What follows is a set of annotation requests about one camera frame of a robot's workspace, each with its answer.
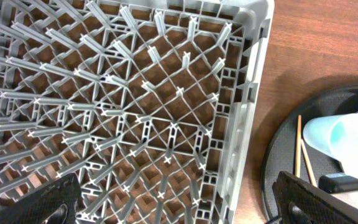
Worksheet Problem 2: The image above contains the wooden chopstick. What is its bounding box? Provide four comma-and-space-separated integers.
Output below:
301, 139, 317, 187
294, 115, 301, 177

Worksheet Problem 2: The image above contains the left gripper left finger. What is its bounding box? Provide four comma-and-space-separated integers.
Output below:
0, 174, 81, 224

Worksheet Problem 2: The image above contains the grey dishwasher rack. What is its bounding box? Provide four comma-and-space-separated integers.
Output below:
0, 0, 275, 223

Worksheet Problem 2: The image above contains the blue plastic cup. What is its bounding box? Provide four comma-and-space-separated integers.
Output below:
303, 113, 358, 162

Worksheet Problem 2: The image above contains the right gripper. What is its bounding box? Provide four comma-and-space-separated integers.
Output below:
318, 173, 358, 209

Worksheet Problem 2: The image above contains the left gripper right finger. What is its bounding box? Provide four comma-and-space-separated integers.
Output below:
273, 171, 358, 224

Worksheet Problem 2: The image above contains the round black tray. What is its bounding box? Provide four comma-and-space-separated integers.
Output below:
260, 85, 358, 221

